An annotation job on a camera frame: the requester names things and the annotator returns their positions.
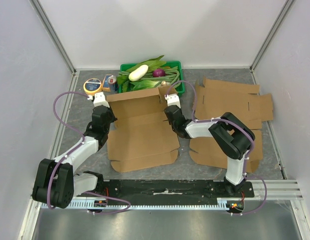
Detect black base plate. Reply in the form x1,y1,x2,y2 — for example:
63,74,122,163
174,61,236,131
76,178,255,202

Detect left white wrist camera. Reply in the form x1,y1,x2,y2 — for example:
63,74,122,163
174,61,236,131
87,92,110,108

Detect leafy green vegetable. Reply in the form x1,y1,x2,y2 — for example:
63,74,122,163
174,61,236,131
119,55,166,92

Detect purple onion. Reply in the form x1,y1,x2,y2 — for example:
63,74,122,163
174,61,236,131
152,68,166,78

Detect green long beans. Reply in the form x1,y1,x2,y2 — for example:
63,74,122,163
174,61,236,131
117,67,179,93

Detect spare flat cardboard box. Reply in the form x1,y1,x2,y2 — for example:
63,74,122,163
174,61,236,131
189,76,274,174

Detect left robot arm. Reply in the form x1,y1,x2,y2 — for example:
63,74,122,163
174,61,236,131
32,105,117,209

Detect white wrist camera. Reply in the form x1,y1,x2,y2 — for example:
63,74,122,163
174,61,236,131
165,93,181,108
87,92,110,108

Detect red and blue drink can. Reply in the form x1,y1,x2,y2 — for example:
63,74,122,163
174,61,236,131
107,75,119,94

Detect yellow tape roll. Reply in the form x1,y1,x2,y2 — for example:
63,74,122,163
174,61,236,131
83,78,103,96

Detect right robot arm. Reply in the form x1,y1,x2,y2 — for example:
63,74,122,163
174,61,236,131
164,105,255,197

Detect white eggplant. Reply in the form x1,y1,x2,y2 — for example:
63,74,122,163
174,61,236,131
128,64,149,82

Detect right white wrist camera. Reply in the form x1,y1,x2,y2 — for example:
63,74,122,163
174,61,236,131
165,93,181,108

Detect slotted cable duct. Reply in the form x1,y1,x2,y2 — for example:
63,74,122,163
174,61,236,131
42,197,245,210

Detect green plastic tray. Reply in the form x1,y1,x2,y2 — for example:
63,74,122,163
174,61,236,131
120,61,185,97

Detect bok choy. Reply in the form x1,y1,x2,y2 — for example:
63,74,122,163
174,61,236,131
130,79,161,91

